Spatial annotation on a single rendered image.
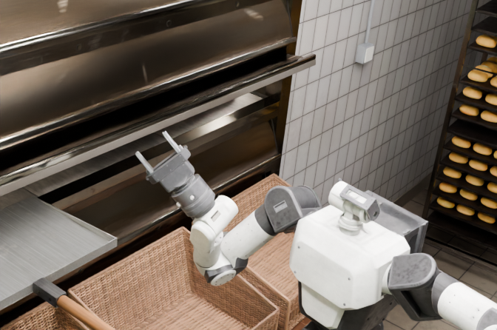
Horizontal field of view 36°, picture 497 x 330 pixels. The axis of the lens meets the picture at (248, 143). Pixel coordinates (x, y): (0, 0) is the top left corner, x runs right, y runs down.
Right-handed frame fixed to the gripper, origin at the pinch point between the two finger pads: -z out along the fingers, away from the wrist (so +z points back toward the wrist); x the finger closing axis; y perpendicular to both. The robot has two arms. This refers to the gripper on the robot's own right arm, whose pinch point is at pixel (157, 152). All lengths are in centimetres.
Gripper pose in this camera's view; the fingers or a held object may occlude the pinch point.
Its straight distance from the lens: 188.3
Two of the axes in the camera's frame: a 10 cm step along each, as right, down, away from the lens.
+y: 1.4, 2.4, -9.6
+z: 5.9, 7.6, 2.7
